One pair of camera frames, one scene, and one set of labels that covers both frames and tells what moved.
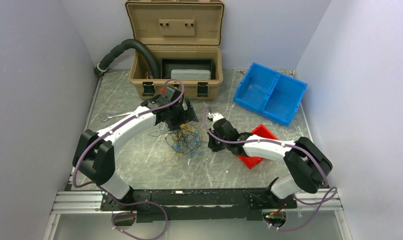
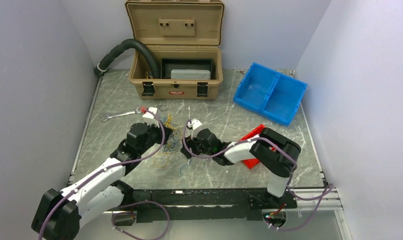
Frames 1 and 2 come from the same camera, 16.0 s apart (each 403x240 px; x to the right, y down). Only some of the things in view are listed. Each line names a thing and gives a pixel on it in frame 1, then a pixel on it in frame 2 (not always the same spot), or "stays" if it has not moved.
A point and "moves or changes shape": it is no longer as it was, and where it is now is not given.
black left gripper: (187, 116) to (158, 129)
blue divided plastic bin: (273, 94) stays
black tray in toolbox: (167, 64) stays
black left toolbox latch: (149, 89) stays
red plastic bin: (262, 131) stays
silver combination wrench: (108, 117) stays
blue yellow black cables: (185, 141) moves or changes shape
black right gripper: (212, 145) to (189, 143)
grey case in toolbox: (190, 74) stays
